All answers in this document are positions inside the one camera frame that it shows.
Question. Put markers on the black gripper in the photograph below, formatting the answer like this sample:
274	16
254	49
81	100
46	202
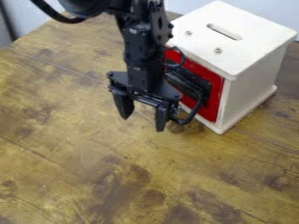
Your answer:
142	83

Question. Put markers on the white wooden cabinet box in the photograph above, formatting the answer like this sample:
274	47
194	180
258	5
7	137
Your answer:
234	49

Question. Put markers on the dark vertical post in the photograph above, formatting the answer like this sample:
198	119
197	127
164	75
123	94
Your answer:
7	22

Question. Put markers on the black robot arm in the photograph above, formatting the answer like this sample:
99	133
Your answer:
130	12

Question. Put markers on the red drawer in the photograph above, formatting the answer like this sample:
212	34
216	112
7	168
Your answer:
210	110

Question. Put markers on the black drawer handle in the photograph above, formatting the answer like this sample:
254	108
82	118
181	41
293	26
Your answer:
193	86

